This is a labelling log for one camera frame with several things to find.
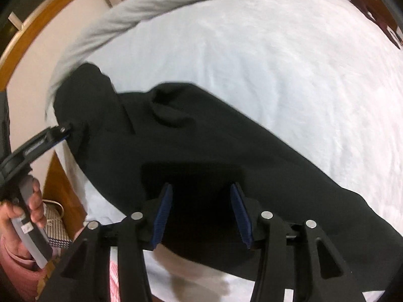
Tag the wooden bed frame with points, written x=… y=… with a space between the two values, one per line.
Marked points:
x=37 y=44

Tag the black pants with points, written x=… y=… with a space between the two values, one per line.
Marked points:
x=201 y=170

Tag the pink sleeved forearm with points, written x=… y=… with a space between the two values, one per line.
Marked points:
x=15 y=273

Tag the grey quilt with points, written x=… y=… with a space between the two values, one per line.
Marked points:
x=163 y=9

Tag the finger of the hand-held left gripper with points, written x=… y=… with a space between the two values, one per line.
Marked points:
x=55 y=135

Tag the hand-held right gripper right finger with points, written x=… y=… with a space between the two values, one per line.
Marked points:
x=241 y=214

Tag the person's left hand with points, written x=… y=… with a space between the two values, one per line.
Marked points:
x=19 y=220

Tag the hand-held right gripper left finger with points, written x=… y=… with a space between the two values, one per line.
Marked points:
x=162 y=214

